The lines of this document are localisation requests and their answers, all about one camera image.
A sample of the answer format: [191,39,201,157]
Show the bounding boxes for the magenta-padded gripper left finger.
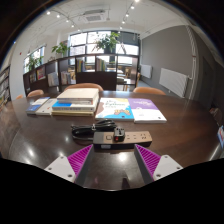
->
[43,143,95,188]

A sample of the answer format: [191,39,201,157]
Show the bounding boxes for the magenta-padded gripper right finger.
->
[134,143,184,186]

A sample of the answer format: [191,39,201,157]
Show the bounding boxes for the yellowish book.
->
[50,108,96,117]

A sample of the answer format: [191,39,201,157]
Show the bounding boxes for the purple and white book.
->
[127,97,168,125]

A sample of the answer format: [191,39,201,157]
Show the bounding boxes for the thin white book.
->
[35,98,58,117]

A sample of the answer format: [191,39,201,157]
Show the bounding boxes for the blue and white book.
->
[51,96,100,113]

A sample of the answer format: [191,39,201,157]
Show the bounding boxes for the blue card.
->
[217,124,224,150]

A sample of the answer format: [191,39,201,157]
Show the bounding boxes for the small blue book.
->
[25,96,51,116]

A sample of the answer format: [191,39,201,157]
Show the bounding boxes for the white book with colourful cover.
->
[94,97,135,122]

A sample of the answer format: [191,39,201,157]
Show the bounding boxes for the dark wooden shelf unit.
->
[22,53,140,96]

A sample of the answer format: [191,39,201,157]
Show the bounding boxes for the light wooden chairs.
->
[116,65,142,92]

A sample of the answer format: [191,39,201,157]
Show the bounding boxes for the bookshelf with books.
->
[0,65,12,109]

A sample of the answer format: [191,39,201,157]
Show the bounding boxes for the large potted plant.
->
[94,31,121,55]

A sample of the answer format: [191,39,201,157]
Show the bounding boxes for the ceiling air conditioner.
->
[82,9,108,23]

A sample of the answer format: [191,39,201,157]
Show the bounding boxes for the ceiling spotlights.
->
[44,2,138,30]

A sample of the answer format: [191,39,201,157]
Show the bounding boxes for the black coiled cable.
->
[70,119,118,141]

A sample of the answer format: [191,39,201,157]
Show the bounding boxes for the large white wall radiator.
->
[158,67,189,98]

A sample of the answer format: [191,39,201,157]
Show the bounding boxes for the small white wall radiator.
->
[139,64,153,80]

